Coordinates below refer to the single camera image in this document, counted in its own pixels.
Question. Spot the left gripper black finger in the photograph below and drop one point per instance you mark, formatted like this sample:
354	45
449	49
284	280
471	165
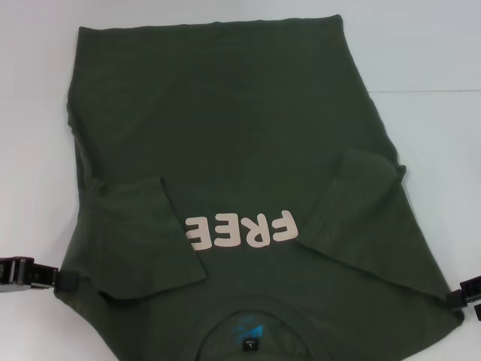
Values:
41	286
67	281

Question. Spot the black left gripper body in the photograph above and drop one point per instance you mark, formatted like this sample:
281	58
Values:
11	274

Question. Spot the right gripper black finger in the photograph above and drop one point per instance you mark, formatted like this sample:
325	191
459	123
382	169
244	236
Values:
478	311
456	299

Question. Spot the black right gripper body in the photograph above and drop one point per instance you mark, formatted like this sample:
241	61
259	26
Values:
472	286

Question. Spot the dark green FREE t-shirt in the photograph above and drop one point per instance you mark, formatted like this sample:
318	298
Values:
244	113

